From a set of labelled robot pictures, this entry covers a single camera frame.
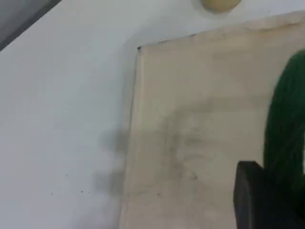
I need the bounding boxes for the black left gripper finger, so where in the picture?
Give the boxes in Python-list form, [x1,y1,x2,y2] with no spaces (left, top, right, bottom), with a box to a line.
[233,161,305,229]

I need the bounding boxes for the beige round potato toy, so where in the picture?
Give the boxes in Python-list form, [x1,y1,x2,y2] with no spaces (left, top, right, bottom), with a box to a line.
[200,0,242,12]

